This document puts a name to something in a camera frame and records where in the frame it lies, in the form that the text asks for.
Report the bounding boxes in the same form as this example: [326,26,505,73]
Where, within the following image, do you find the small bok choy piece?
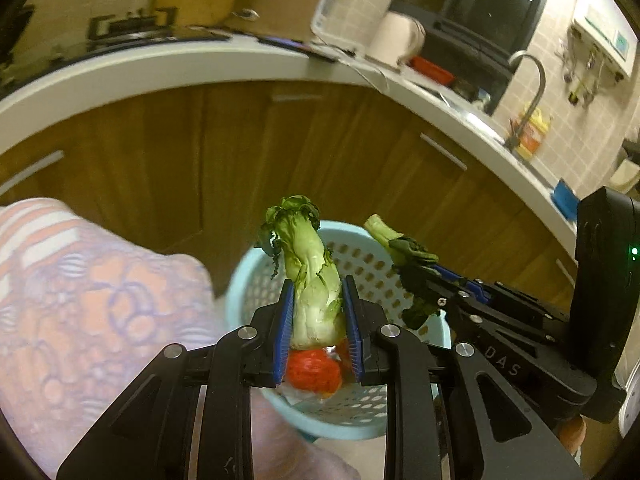
[363,214,442,330]

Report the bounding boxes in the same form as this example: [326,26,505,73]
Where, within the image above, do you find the large bok choy piece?
[255,195,346,350]

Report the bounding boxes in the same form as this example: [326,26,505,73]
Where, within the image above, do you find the light blue perforated trash basket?
[224,220,454,442]

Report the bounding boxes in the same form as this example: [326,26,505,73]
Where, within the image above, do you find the red plastic bag trash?
[285,339,352,399]

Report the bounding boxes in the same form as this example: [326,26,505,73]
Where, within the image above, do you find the wooden kitchen cabinets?
[1,81,576,310]

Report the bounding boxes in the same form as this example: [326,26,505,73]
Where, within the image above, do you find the white kitchen timer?
[310,0,335,37]

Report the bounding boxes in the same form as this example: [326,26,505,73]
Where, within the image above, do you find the blue sponge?
[551,179,580,222]

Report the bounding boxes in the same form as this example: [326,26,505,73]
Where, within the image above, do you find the chrome sink faucet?
[503,49,548,150]

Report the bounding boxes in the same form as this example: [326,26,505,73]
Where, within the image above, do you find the striped pink patterned tablecloth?
[0,197,362,480]

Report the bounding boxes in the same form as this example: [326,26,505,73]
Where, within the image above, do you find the yellow dish soap bottle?
[516,107,552,160]

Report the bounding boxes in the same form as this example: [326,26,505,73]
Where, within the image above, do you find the red tray on counter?
[409,56,456,86]

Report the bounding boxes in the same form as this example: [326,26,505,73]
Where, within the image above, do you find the white electric kettle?
[366,11,426,70]

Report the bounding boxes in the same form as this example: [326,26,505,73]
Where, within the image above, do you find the black smartphone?
[258,37,299,50]

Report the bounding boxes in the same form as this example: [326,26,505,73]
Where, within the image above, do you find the black gas stove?
[1,4,231,96]

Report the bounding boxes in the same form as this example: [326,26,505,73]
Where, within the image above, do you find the white wall water heater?
[572,0,638,78]

